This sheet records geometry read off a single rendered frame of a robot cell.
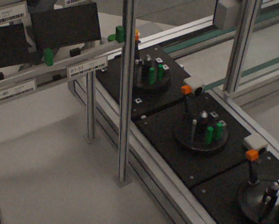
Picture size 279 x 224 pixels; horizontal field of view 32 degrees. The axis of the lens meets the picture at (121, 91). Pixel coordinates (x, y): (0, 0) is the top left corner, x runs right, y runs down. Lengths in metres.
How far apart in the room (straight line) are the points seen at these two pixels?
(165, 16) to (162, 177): 2.39
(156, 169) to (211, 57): 0.54
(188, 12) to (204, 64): 1.99
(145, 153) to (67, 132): 0.28
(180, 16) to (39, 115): 2.17
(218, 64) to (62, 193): 0.65
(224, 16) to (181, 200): 0.46
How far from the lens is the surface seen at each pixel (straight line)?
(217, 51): 1.61
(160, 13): 3.47
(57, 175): 1.28
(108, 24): 1.80
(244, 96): 1.45
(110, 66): 1.42
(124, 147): 1.15
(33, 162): 1.32
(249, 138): 1.24
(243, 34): 1.27
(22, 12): 0.80
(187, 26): 1.63
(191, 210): 1.11
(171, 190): 1.13
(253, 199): 1.12
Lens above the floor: 1.86
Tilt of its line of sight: 42 degrees down
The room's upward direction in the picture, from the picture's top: 2 degrees clockwise
